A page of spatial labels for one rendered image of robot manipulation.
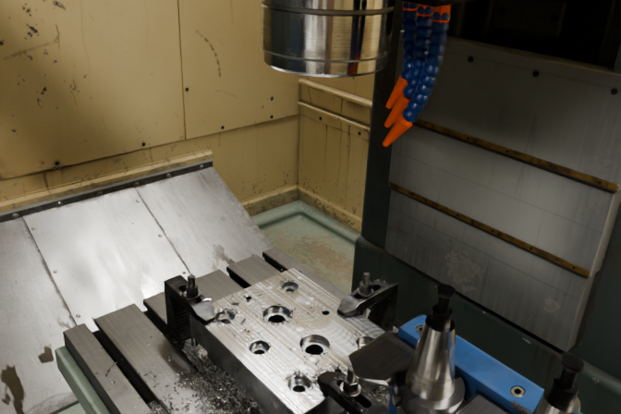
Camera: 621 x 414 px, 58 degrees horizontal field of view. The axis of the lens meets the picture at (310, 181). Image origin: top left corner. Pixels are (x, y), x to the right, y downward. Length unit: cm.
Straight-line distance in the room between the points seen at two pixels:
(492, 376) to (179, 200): 135
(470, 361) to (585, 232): 52
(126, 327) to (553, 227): 80
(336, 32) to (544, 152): 53
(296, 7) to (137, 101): 114
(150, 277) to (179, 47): 68
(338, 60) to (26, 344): 108
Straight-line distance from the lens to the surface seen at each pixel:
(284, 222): 212
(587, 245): 107
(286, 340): 95
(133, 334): 113
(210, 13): 180
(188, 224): 173
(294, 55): 65
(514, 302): 120
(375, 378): 57
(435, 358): 52
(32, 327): 152
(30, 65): 161
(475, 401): 57
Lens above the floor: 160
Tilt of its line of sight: 24 degrees down
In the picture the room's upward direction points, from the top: 2 degrees clockwise
